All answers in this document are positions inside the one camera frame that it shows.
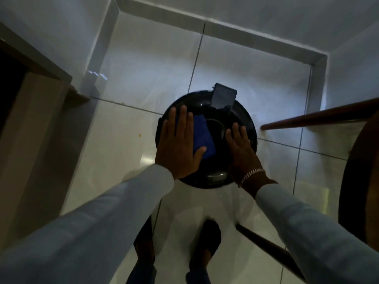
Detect person's left forearm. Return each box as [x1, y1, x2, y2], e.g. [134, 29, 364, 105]
[0, 163, 176, 284]

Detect silver chain bracelet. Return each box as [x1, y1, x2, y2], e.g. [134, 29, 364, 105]
[237, 167, 266, 188]

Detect person's right hand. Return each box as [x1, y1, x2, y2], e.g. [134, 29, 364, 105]
[225, 122, 265, 185]

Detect black smartphone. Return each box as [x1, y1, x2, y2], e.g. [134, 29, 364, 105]
[210, 83, 237, 111]

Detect blue cleaning cloth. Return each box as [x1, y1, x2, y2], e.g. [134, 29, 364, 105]
[175, 114, 217, 162]

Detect brown wooden door frame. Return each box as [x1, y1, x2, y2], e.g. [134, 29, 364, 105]
[0, 22, 90, 103]

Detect black round robot vacuum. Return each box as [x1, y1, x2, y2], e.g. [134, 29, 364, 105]
[156, 90, 257, 190]

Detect person's right forearm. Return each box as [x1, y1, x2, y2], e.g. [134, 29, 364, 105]
[239, 177, 379, 284]

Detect person's leg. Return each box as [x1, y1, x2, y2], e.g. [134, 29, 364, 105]
[185, 267, 211, 284]
[126, 259, 158, 284]

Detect brown wooden table leg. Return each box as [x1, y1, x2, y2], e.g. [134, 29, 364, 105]
[260, 97, 379, 131]
[235, 223, 306, 283]

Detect black slipper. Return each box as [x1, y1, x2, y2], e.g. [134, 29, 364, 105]
[189, 220, 222, 272]

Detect person's right leg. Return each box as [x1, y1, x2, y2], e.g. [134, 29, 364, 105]
[185, 267, 211, 284]

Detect person's left leg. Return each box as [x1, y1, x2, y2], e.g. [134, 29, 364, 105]
[126, 259, 158, 284]

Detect round wooden table top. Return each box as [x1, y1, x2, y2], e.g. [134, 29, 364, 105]
[338, 111, 379, 252]

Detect person's left hand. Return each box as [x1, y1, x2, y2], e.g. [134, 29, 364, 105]
[155, 105, 207, 180]

